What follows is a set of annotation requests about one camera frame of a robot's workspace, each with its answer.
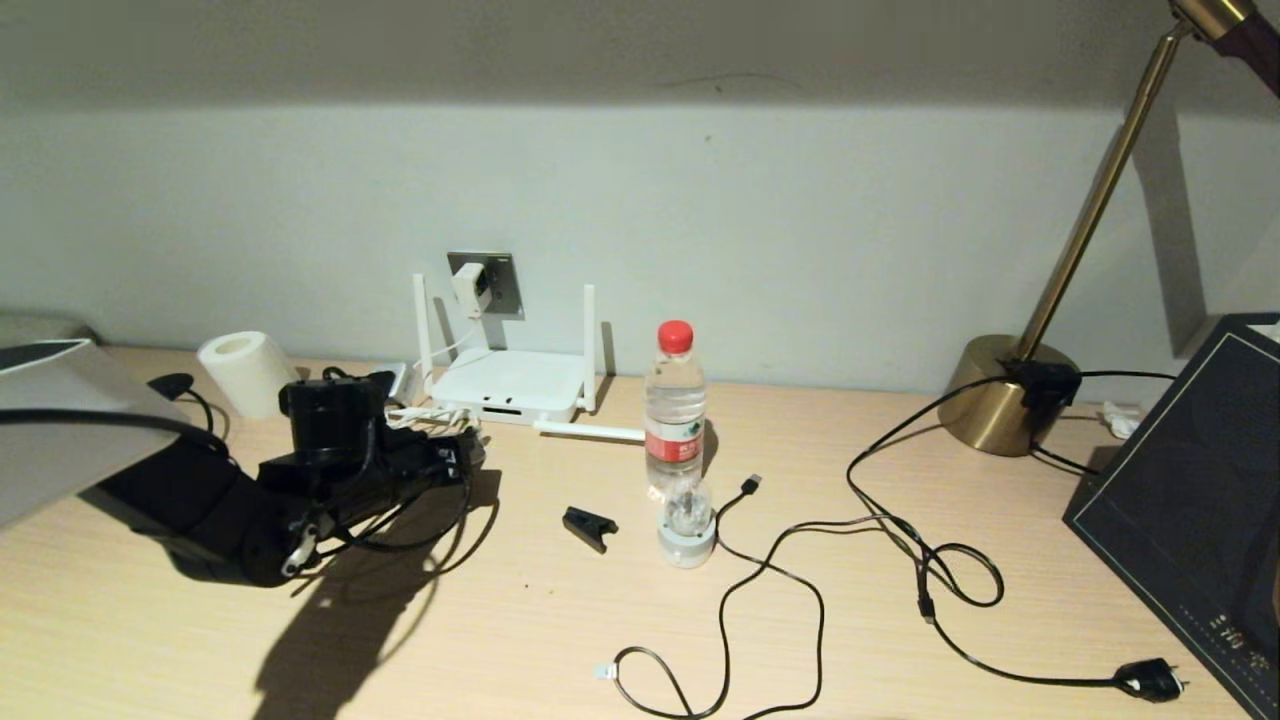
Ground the white power adapter with cord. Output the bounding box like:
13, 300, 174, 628
385, 318, 483, 433

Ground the white router with antennas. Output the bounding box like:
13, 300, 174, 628
385, 272, 647, 442

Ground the small black clip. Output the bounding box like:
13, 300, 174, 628
562, 506, 621, 552

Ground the white toilet paper roll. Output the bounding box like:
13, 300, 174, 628
197, 332, 299, 419

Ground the water bottle red cap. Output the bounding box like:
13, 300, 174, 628
644, 320, 708, 496

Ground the grey cushion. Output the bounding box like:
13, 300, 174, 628
0, 313, 98, 348

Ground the brass desk lamp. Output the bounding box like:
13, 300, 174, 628
935, 0, 1280, 457

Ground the grey wall socket plate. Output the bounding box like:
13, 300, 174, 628
447, 251, 524, 320

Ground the black USB cable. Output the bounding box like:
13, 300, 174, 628
597, 474, 936, 720

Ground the black box on lamp cord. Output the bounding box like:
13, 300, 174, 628
995, 358, 1081, 413

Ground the black lamp power cord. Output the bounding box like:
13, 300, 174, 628
845, 368, 1188, 700

